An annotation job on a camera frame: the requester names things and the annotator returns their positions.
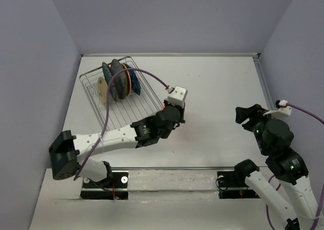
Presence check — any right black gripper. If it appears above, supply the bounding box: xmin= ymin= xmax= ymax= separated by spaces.
xmin=235 ymin=102 xmax=279 ymax=154

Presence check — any dark blue leaf-shaped plate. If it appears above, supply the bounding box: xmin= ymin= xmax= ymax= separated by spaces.
xmin=129 ymin=70 xmax=141 ymax=96

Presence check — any grey deer pattern plate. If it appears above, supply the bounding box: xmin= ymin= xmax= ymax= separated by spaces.
xmin=110 ymin=59 xmax=128 ymax=100

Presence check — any woven bamboo round plate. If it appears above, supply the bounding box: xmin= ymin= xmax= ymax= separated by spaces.
xmin=119 ymin=63 xmax=132 ymax=99

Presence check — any cream floral round plate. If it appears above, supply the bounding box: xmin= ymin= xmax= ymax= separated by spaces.
xmin=97 ymin=77 xmax=108 ymax=105

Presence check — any teal round ceramic plate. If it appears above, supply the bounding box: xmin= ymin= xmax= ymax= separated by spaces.
xmin=102 ymin=62 xmax=119 ymax=101

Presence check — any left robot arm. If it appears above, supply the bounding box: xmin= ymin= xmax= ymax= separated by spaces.
xmin=49 ymin=101 xmax=185 ymax=187

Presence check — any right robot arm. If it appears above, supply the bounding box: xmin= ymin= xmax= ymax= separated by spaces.
xmin=233 ymin=100 xmax=323 ymax=229

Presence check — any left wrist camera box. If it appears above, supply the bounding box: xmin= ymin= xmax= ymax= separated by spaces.
xmin=166 ymin=86 xmax=188 ymax=108

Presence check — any wire dish rack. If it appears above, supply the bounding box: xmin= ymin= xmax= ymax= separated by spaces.
xmin=77 ymin=56 xmax=163 ymax=132

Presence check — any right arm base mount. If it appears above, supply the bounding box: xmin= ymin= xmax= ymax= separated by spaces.
xmin=215 ymin=171 xmax=260 ymax=200

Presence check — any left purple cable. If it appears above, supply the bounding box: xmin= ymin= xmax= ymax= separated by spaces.
xmin=73 ymin=68 xmax=173 ymax=193

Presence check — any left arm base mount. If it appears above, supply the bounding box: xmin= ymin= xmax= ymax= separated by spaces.
xmin=79 ymin=170 xmax=129 ymax=201

